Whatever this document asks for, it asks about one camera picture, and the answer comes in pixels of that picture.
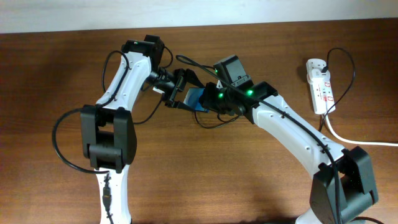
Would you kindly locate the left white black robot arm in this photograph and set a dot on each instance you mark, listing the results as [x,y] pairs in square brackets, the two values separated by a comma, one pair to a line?
[107,128]

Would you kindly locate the white USB wall charger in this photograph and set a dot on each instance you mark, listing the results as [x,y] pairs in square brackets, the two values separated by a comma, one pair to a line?
[316,76]

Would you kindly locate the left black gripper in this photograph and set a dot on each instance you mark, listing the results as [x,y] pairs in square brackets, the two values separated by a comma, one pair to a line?
[191,76]

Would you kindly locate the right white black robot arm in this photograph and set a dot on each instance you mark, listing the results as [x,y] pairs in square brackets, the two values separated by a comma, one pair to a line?
[343,182]

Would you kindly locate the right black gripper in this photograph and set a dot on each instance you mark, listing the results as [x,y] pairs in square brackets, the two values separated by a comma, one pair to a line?
[208,101]

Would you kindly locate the blue screen Galaxy smartphone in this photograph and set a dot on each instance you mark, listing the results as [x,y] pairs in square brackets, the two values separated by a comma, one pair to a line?
[192,99]

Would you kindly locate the white power strip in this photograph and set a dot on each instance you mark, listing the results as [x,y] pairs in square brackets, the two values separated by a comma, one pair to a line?
[322,95]

